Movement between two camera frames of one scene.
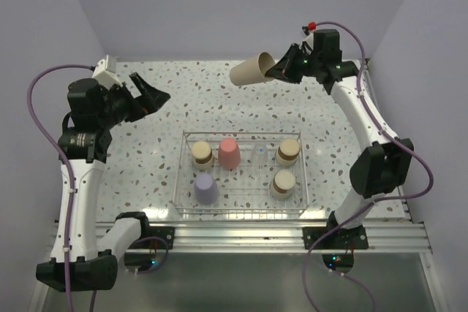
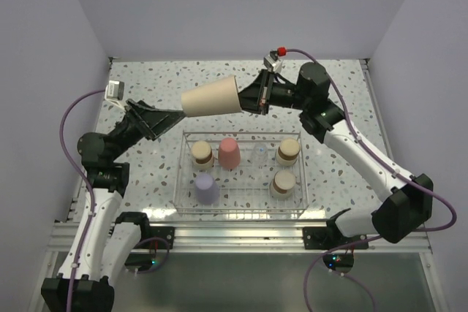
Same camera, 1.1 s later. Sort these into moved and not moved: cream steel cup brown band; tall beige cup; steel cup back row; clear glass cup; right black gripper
Moved: tall beige cup; right black gripper
Not moved: steel cup back row; cream steel cup brown band; clear glass cup
